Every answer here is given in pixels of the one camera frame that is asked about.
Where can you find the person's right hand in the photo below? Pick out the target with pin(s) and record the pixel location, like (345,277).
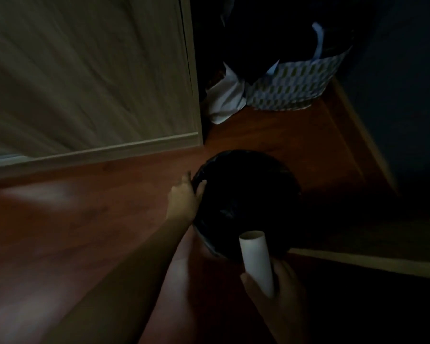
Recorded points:
(279,308)

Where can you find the person's left hand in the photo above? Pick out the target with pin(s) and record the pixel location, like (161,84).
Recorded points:
(182,203)

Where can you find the person's left thumb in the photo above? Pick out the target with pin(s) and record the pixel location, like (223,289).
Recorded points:
(201,191)

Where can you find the person's right thumb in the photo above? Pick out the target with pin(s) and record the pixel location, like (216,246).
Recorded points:
(252,287)

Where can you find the white cardboard tube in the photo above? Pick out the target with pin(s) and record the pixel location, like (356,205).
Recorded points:
(256,259)

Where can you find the black bin bag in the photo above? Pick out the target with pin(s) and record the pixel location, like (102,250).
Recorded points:
(245,204)

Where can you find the person's left forearm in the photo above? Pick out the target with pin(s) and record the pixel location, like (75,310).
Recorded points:
(122,286)

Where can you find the person's leg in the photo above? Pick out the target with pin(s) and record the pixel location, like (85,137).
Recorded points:
(186,300)

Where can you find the white crumpled cloth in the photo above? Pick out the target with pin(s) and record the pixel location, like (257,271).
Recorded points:
(225,98)

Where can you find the patterned fabric laundry basket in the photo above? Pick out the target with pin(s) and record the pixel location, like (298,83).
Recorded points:
(292,84)

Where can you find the light wooden wardrobe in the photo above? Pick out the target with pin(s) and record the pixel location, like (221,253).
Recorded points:
(89,75)

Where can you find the dark clothes pile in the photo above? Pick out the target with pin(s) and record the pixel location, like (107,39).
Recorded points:
(276,32)

